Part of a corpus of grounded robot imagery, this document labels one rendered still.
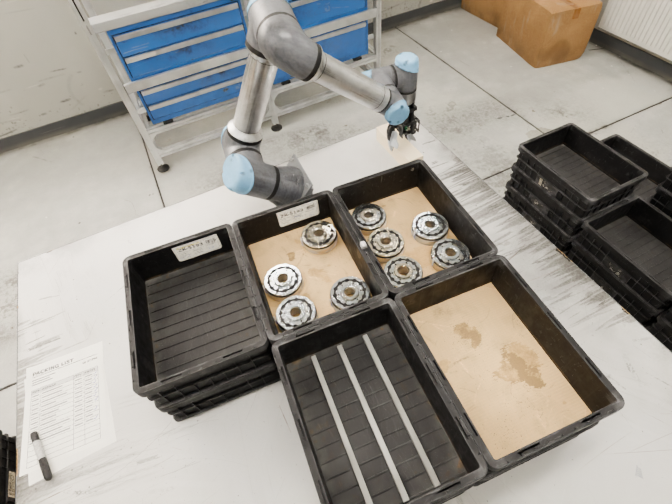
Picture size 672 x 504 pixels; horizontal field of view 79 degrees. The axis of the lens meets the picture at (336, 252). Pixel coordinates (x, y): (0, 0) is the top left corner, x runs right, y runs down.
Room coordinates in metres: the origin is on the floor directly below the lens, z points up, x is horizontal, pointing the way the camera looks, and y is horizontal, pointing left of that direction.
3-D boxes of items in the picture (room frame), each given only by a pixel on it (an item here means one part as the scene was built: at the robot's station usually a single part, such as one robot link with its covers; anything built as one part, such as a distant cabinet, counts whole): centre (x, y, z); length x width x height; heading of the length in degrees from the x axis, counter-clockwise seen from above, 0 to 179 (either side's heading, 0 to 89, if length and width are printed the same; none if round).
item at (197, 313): (0.56, 0.37, 0.87); 0.40 x 0.30 x 0.11; 16
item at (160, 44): (2.41, 0.68, 0.60); 0.72 x 0.03 x 0.56; 110
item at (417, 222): (0.75, -0.28, 0.86); 0.10 x 0.10 x 0.01
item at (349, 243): (0.65, 0.08, 0.87); 0.40 x 0.30 x 0.11; 16
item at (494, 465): (0.34, -0.31, 0.92); 0.40 x 0.30 x 0.02; 16
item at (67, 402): (0.42, 0.77, 0.70); 0.33 x 0.23 x 0.01; 20
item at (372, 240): (0.71, -0.14, 0.86); 0.10 x 0.10 x 0.01
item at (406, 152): (1.27, -0.29, 0.73); 0.24 x 0.06 x 0.06; 20
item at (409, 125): (1.24, -0.30, 0.88); 0.09 x 0.08 x 0.12; 20
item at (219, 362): (0.56, 0.37, 0.92); 0.40 x 0.30 x 0.02; 16
